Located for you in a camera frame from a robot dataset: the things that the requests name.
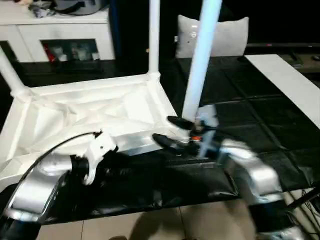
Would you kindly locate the grey bag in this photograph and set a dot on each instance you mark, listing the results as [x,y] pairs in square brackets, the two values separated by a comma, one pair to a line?
[80,6]

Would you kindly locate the black table mat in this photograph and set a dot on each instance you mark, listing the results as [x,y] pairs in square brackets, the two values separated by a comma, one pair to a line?
[250,100]

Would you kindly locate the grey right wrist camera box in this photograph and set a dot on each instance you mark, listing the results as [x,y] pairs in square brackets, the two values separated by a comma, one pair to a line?
[208,115]

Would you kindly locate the white plastic table top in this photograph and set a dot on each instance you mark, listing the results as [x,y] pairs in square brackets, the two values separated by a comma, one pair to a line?
[87,100]

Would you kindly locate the white cup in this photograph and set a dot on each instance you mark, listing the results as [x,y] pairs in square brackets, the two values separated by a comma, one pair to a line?
[77,53]
[62,58]
[95,55]

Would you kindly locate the grey cushion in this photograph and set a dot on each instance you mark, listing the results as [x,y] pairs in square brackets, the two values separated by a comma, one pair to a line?
[230,35]

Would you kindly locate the black metal table frame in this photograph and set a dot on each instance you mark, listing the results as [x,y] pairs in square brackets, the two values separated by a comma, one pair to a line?
[303,197]

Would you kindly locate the thin black bar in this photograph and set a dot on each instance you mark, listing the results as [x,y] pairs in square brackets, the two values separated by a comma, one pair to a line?
[282,45]

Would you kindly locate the black sofa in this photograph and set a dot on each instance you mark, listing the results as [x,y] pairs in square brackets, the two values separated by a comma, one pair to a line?
[132,25]

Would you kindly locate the white low table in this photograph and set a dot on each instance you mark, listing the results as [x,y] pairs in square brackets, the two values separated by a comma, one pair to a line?
[282,77]

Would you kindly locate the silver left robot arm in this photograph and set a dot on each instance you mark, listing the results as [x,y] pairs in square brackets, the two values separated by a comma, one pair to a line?
[37,185]

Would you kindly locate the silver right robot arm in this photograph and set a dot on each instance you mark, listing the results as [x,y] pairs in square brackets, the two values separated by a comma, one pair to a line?
[255,170]

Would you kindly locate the white plastic table leg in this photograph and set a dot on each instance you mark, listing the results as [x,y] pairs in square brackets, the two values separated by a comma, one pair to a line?
[10,75]
[200,62]
[153,37]

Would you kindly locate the white cabinet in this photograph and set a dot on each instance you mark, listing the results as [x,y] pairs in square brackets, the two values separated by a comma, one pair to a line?
[62,27]

